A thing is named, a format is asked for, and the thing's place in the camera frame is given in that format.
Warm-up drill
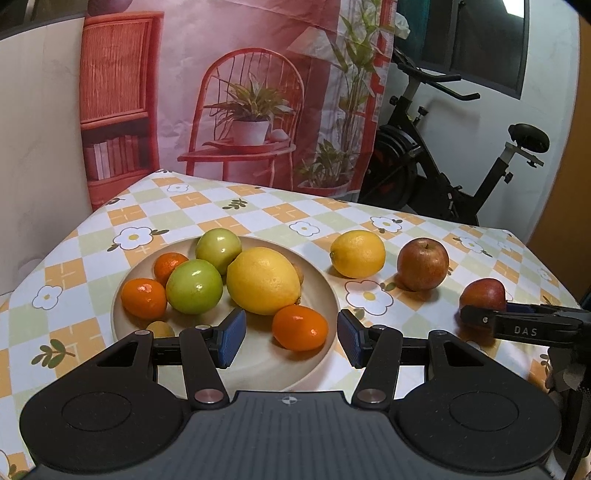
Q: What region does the bright red apple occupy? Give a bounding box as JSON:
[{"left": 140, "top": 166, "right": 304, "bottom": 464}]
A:
[{"left": 459, "top": 278, "right": 507, "bottom": 311}]

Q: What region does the large yellow lemon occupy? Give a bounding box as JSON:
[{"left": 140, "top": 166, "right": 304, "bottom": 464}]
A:
[{"left": 226, "top": 247, "right": 301, "bottom": 316}]

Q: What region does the dull red-brown apple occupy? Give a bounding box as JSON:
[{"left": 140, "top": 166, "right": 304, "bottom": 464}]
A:
[{"left": 397, "top": 237, "right": 449, "bottom": 291}]

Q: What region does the small orange tangerine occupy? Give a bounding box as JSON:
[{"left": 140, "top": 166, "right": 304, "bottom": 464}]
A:
[{"left": 145, "top": 321, "right": 175, "bottom": 338}]

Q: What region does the bright green apple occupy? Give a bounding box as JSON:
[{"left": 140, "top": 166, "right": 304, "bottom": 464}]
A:
[{"left": 165, "top": 259, "right": 223, "bottom": 315}]

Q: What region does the brown kiwi fruit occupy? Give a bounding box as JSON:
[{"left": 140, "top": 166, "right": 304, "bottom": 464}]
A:
[{"left": 291, "top": 263, "right": 304, "bottom": 305}]

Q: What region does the pink printed backdrop cloth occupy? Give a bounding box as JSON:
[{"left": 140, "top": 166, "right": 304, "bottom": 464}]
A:
[{"left": 79, "top": 0, "right": 396, "bottom": 207}]

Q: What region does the dark right window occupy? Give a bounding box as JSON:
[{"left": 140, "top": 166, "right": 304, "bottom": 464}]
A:
[{"left": 397, "top": 0, "right": 530, "bottom": 98}]

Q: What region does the checkered floral tablecloth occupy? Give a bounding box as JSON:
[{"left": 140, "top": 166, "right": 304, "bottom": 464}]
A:
[{"left": 1, "top": 170, "right": 575, "bottom": 479}]

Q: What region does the black exercise bike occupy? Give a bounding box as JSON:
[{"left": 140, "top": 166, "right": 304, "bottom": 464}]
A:
[{"left": 358, "top": 45, "right": 552, "bottom": 227}]

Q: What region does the pale green apple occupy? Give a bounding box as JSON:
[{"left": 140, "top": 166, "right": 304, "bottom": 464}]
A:
[{"left": 195, "top": 228, "right": 242, "bottom": 276}]

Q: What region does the beige round plate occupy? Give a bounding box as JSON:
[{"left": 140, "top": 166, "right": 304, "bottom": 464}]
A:
[{"left": 111, "top": 236, "right": 339, "bottom": 398}]

